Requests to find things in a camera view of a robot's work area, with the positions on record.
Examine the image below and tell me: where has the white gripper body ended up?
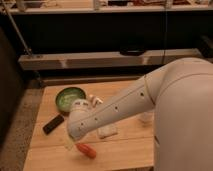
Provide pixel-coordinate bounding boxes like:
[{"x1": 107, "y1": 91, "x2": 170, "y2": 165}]
[{"x1": 69, "y1": 99, "x2": 91, "y2": 120}]

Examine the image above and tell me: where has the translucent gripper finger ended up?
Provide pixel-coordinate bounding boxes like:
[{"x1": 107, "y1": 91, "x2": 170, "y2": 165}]
[{"x1": 65, "y1": 135, "x2": 75, "y2": 150}]

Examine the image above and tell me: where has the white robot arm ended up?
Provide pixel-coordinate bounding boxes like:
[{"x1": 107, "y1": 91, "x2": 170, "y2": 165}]
[{"x1": 67, "y1": 58, "x2": 213, "y2": 171}]

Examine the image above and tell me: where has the white ceramic cup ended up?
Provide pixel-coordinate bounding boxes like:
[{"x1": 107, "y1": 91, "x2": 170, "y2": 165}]
[{"x1": 139, "y1": 112, "x2": 153, "y2": 124}]

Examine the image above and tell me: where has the green bowl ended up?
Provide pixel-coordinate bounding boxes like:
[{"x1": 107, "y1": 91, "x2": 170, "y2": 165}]
[{"x1": 55, "y1": 87, "x2": 86, "y2": 112}]

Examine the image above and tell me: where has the black remote control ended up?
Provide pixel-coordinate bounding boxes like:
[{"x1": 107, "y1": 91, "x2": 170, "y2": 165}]
[{"x1": 43, "y1": 115, "x2": 64, "y2": 135}]

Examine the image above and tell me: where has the wooden table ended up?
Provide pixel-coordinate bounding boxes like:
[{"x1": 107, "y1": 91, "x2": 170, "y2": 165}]
[{"x1": 24, "y1": 86, "x2": 153, "y2": 171}]

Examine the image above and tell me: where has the metal tripod pole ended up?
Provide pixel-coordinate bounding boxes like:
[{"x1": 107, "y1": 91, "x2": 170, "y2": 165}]
[{"x1": 0, "y1": 0, "x2": 44, "y2": 88}]

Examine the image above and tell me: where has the long wooden bench shelf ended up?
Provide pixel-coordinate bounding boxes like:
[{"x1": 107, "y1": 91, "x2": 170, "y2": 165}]
[{"x1": 18, "y1": 49, "x2": 202, "y2": 71}]

